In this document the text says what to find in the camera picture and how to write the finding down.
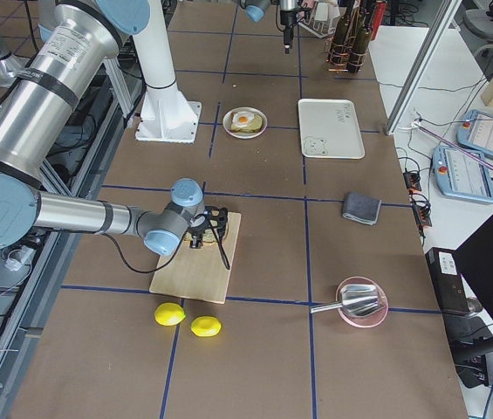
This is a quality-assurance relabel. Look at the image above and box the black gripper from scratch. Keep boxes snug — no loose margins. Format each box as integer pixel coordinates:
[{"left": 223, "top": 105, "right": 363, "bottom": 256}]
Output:
[
  {"left": 188, "top": 214, "right": 209, "bottom": 249},
  {"left": 279, "top": 9, "right": 297, "bottom": 54}
]

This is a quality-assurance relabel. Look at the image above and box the bread slice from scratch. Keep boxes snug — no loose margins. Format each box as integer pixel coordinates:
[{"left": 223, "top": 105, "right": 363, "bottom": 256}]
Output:
[
  {"left": 184, "top": 230, "right": 216, "bottom": 245},
  {"left": 230, "top": 113, "right": 264, "bottom": 134}
]

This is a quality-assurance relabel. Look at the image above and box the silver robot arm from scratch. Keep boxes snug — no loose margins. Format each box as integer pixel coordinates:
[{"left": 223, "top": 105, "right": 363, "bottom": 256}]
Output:
[
  {"left": 236, "top": 0, "right": 299, "bottom": 54},
  {"left": 0, "top": 1, "right": 205, "bottom": 256}
]

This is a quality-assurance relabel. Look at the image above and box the white bear tray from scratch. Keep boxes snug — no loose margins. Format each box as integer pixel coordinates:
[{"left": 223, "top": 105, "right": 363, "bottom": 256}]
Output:
[{"left": 298, "top": 99, "right": 365, "bottom": 160}]

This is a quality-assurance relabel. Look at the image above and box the wooden cutting board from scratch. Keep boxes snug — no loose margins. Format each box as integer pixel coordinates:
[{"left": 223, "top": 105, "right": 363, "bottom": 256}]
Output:
[{"left": 149, "top": 211, "right": 243, "bottom": 305}]

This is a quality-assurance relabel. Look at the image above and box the dark wine bottle left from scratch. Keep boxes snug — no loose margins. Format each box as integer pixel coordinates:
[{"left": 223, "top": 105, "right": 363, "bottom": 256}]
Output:
[{"left": 328, "top": 0, "right": 359, "bottom": 65}]

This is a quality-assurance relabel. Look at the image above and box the dark wine bottle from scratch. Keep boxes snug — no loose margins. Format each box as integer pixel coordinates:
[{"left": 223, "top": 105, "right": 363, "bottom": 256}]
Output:
[
  {"left": 346, "top": 1, "right": 387, "bottom": 73},
  {"left": 328, "top": 0, "right": 359, "bottom": 65}
]

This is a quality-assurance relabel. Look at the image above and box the dark wine bottle right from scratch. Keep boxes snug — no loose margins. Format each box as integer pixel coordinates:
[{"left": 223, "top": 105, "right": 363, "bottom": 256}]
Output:
[{"left": 346, "top": 1, "right": 387, "bottom": 73}]

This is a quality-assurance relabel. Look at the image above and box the yellow lemon left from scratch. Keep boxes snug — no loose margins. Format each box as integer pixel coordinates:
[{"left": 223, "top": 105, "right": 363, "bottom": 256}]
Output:
[{"left": 154, "top": 302, "right": 186, "bottom": 326}]

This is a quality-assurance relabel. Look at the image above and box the yellow lemon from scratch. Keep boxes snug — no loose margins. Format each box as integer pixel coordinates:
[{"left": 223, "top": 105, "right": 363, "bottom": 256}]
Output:
[
  {"left": 154, "top": 302, "right": 186, "bottom": 326},
  {"left": 190, "top": 316, "right": 222, "bottom": 337}
]

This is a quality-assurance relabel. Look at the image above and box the yellow lemon right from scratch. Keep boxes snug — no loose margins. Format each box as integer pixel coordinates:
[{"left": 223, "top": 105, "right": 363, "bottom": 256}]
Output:
[{"left": 190, "top": 316, "right": 222, "bottom": 337}]

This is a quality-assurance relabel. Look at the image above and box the fried egg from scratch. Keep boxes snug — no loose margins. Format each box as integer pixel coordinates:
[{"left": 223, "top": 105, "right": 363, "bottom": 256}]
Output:
[{"left": 231, "top": 111, "right": 255, "bottom": 128}]

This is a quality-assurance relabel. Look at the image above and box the bread slice under egg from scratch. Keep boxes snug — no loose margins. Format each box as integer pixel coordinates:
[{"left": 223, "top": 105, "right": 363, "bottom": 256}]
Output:
[{"left": 230, "top": 113, "right": 264, "bottom": 134}]

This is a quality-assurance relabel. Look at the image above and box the white round plate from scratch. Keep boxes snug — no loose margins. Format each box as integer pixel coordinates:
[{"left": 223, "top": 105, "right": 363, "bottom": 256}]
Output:
[{"left": 223, "top": 107, "right": 268, "bottom": 140}]

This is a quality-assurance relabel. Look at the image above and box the grey folded cloth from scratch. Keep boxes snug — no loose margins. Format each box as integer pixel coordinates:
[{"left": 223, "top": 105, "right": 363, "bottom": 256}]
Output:
[{"left": 342, "top": 191, "right": 382, "bottom": 225}]

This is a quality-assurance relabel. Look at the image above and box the metal scoop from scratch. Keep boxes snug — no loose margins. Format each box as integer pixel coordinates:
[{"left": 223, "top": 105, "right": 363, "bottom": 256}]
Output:
[{"left": 310, "top": 284, "right": 384, "bottom": 318}]

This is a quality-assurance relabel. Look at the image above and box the pink bowl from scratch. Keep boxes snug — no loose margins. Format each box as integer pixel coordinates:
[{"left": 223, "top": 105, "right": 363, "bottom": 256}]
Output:
[{"left": 335, "top": 276, "right": 389, "bottom": 328}]

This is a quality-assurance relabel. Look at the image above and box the blue teach pendant near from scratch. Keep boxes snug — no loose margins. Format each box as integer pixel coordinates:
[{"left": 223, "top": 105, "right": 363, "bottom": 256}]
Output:
[{"left": 433, "top": 145, "right": 493, "bottom": 204}]

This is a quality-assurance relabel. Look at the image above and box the blue teach pendant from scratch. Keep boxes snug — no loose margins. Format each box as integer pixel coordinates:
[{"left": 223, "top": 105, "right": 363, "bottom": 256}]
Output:
[
  {"left": 456, "top": 110, "right": 493, "bottom": 158},
  {"left": 433, "top": 145, "right": 493, "bottom": 204}
]

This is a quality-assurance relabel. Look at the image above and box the blue teach pendant far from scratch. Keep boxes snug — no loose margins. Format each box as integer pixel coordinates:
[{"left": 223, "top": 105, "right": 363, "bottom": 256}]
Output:
[{"left": 456, "top": 110, "right": 493, "bottom": 158}]

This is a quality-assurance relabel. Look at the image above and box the black box device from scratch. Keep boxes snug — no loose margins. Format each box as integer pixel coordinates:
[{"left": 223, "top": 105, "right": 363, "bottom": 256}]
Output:
[{"left": 426, "top": 247, "right": 469, "bottom": 316}]

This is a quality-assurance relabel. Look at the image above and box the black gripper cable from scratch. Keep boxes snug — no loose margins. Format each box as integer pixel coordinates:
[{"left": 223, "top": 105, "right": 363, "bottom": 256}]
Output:
[{"left": 110, "top": 217, "right": 232, "bottom": 274}]

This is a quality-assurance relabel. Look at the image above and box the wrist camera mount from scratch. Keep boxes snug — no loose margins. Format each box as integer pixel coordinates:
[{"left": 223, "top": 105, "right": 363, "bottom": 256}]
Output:
[{"left": 205, "top": 205, "right": 229, "bottom": 236}]

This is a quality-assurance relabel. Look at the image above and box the copper wire bottle rack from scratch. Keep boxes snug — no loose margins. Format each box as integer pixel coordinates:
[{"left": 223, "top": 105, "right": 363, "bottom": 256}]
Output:
[{"left": 326, "top": 36, "right": 367, "bottom": 73}]

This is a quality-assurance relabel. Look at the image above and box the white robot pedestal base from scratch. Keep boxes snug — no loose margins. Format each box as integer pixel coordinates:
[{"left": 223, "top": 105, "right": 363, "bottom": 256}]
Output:
[{"left": 134, "top": 1, "right": 202, "bottom": 143}]

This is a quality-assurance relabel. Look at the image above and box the aluminium frame post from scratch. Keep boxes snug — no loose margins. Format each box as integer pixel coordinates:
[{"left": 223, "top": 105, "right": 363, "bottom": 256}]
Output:
[{"left": 385, "top": 0, "right": 462, "bottom": 135}]

